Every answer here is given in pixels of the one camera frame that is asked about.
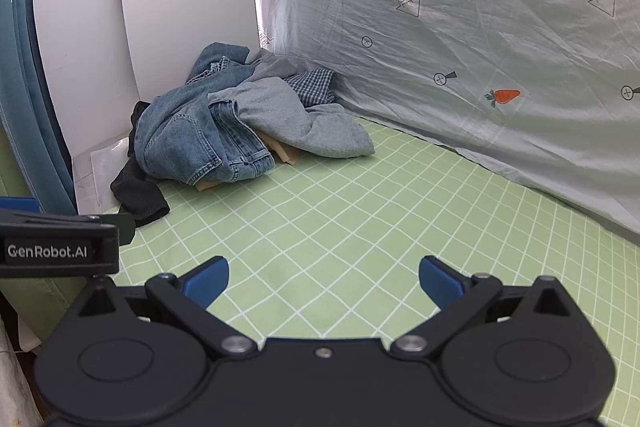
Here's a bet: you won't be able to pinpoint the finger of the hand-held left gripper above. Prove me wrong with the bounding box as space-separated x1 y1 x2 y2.
92 213 137 245

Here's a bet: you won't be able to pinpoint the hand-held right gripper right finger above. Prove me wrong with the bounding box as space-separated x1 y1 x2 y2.
389 256 576 360

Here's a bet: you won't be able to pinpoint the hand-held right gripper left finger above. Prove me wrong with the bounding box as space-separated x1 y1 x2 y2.
75 256 261 360

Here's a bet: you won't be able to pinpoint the blue denim jeans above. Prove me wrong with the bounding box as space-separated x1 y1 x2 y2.
134 43 277 186

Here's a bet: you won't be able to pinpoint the black knit garment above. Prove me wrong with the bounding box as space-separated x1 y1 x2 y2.
110 101 171 229

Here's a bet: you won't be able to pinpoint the clear plastic bag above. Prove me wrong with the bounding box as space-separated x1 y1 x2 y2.
72 134 136 214

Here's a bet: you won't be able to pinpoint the white patterned fabric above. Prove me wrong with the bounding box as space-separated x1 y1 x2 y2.
0 297 46 427

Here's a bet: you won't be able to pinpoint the beige cloth garment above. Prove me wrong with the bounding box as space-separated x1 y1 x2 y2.
195 129 303 194

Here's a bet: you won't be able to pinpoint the teal curtain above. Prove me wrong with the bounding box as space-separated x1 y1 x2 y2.
0 0 78 215

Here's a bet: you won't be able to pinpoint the grey sweatshirt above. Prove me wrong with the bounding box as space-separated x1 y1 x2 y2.
207 77 376 159

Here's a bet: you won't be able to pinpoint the thin grey shirt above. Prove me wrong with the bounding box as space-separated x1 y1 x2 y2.
244 51 302 84

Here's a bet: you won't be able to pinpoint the blue checked shirt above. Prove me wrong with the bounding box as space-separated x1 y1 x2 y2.
285 69 337 108

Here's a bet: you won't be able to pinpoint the white rounded board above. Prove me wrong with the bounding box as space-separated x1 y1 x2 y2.
118 0 261 108

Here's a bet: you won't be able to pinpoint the grey carrot print sheet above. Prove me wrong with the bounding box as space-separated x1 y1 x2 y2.
132 0 640 238

